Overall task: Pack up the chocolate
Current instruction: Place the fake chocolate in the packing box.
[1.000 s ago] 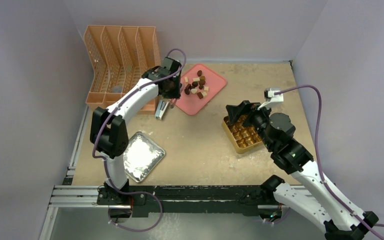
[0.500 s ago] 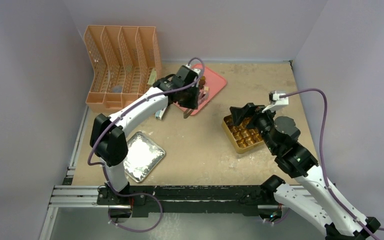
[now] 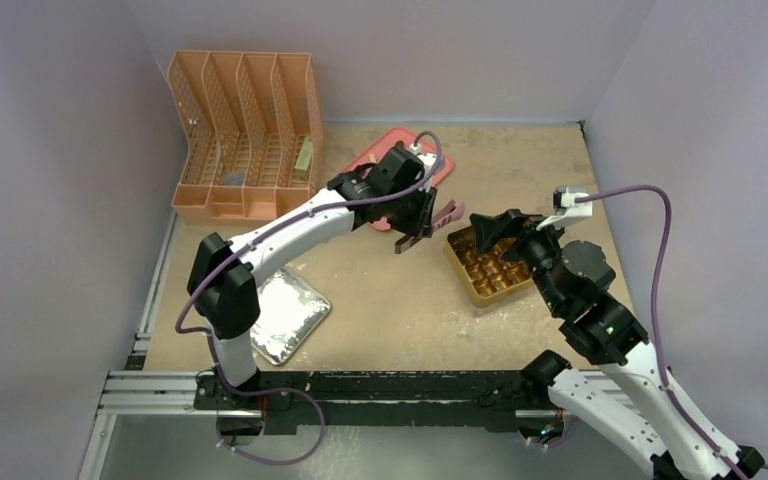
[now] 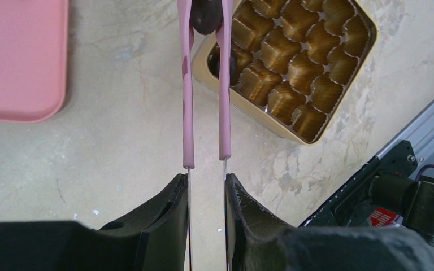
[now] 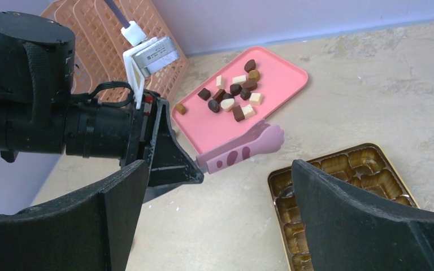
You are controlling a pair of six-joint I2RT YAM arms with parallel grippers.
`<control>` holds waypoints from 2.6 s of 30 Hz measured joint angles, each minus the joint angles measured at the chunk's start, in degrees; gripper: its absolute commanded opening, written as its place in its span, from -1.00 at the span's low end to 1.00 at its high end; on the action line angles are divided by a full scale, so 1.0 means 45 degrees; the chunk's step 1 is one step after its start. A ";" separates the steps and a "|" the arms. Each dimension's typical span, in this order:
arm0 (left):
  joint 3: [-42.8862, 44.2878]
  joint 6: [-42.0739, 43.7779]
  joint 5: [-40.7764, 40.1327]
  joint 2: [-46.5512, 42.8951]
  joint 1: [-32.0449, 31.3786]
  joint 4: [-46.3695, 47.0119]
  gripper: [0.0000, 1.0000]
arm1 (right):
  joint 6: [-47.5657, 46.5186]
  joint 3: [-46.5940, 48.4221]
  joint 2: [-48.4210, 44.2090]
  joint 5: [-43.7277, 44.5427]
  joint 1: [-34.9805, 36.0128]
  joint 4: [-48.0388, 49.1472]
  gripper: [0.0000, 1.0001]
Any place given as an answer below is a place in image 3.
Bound orange plastic file organizer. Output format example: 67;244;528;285
167;50;325;226

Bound silver foil tray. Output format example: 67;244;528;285
251;268;331;366

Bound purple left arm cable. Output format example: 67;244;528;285
173;130;445;466

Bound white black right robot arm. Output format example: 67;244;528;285
470;204;764;479

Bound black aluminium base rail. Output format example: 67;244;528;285
95;369;630;439

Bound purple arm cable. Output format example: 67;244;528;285
173;130;445;466
576;185;768;480

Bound pink tongs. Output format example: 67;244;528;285
432;200;465;231

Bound green eraser block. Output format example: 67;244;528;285
293;136;314;181

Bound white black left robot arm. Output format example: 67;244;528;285
185;142;445;409

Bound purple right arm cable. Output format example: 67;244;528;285
576;185;768;480

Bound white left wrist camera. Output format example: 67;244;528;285
408;143;438;168

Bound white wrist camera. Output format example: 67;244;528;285
408;143;438;168
537;185;593;230

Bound pink plastic tray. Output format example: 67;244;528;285
342;127;455;232

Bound gold chocolate box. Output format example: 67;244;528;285
443;227;534;308

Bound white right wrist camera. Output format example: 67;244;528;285
537;185;593;230

